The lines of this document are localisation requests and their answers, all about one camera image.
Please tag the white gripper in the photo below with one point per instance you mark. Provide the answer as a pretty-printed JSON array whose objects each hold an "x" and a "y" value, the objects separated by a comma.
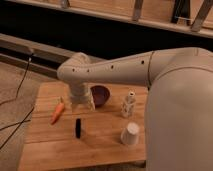
[{"x": 80, "y": 94}]

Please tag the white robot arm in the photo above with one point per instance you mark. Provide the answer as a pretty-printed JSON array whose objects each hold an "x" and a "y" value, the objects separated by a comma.
[{"x": 179, "y": 107}]

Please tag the black eraser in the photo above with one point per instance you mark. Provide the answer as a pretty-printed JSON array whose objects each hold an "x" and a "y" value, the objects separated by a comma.
[{"x": 78, "y": 128}]

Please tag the beige sponge block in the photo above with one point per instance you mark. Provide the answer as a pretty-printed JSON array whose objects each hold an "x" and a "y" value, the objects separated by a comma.
[{"x": 91, "y": 104}]

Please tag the dark purple bowl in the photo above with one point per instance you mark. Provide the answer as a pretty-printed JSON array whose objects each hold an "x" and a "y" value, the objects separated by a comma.
[{"x": 100, "y": 94}]

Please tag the orange toy carrot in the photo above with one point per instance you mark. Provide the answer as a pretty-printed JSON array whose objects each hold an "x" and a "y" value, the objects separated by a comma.
[{"x": 58, "y": 111}]

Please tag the wooden board table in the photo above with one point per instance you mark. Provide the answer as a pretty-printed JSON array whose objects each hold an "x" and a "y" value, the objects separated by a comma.
[{"x": 55, "y": 146}]

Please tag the white lattice bottle figurine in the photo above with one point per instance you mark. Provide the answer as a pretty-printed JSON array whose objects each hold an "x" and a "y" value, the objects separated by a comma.
[{"x": 128, "y": 104}]

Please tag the wooden shelf rail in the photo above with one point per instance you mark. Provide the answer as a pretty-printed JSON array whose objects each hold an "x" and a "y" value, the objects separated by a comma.
[{"x": 193, "y": 17}]

